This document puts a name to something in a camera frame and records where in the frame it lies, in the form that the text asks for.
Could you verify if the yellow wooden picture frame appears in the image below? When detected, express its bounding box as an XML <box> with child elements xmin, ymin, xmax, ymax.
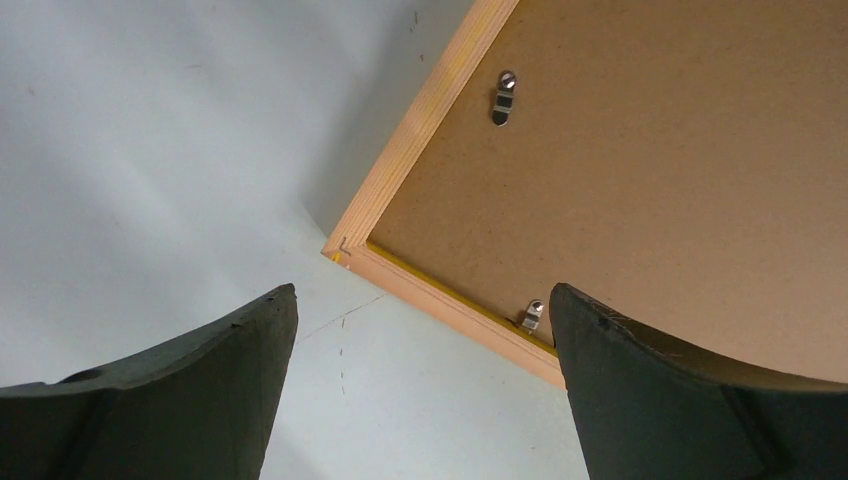
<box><xmin>321</xmin><ymin>1</ymin><xmax>566</xmax><ymax>389</ymax></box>

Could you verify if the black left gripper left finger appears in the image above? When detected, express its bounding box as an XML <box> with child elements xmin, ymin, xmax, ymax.
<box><xmin>1</xmin><ymin>284</ymin><xmax>298</xmax><ymax>479</ymax></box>

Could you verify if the brown cardboard backing board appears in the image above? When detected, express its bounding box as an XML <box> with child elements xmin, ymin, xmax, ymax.
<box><xmin>370</xmin><ymin>1</ymin><xmax>847</xmax><ymax>382</ymax></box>

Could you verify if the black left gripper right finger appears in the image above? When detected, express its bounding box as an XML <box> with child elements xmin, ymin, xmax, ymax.
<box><xmin>549</xmin><ymin>283</ymin><xmax>847</xmax><ymax>479</ymax></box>

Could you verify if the silver frame turn clip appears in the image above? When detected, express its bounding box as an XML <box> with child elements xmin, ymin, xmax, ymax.
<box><xmin>491</xmin><ymin>70</ymin><xmax>517</xmax><ymax>127</ymax></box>

